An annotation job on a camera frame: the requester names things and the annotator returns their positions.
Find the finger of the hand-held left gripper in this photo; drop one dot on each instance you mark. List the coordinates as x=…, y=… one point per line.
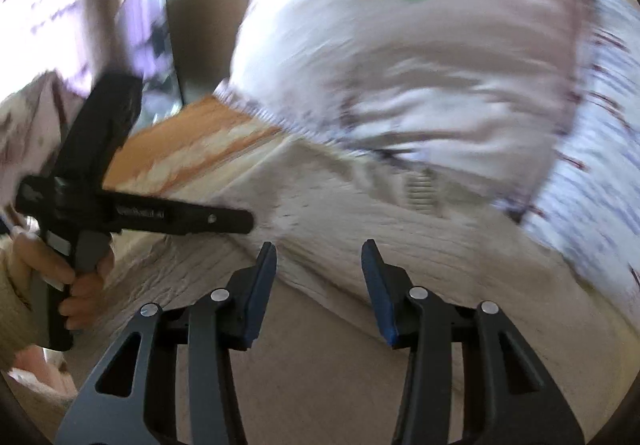
x=220, y=221

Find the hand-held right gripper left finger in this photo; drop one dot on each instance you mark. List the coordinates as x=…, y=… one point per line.
x=260, y=295

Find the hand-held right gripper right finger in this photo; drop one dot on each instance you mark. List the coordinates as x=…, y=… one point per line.
x=380, y=295

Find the person's left hand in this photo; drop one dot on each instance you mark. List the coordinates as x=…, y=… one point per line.
x=85, y=295

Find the yellow patterned bed sheet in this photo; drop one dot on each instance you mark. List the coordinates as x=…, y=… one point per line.
x=190, y=145

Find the bright window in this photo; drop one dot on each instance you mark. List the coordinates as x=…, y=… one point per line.
x=40, y=25

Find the dark flat screen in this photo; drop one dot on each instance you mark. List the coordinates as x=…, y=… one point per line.
x=150, y=35

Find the pink floral pillow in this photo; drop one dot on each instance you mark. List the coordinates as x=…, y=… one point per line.
x=415, y=55

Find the blue lavender print pillow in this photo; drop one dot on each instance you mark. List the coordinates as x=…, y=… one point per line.
x=595, y=165

